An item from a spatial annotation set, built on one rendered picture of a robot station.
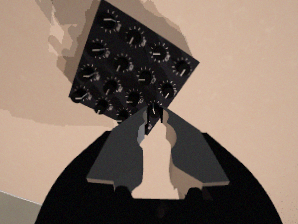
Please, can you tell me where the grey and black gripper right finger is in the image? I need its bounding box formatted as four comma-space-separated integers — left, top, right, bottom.
160, 106, 283, 224

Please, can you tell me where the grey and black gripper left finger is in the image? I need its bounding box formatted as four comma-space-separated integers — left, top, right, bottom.
35, 106, 150, 224

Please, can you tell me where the black knob box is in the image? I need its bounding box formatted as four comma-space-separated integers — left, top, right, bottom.
68, 0, 200, 136

